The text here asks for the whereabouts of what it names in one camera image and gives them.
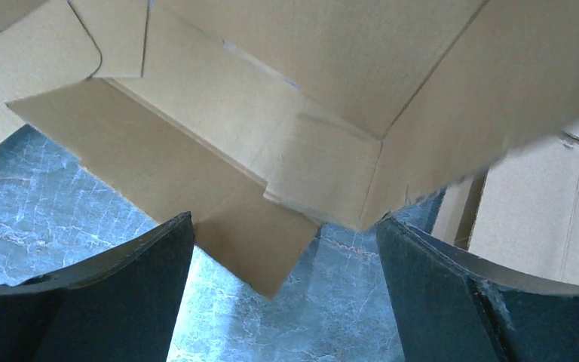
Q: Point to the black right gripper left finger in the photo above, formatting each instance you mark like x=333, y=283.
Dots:
x=119, y=305

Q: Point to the lower flat cardboard sheet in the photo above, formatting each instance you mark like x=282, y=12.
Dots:
x=521, y=213

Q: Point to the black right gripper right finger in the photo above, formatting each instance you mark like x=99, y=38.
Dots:
x=451, y=305

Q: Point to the cardboard box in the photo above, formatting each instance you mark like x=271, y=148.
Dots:
x=264, y=119

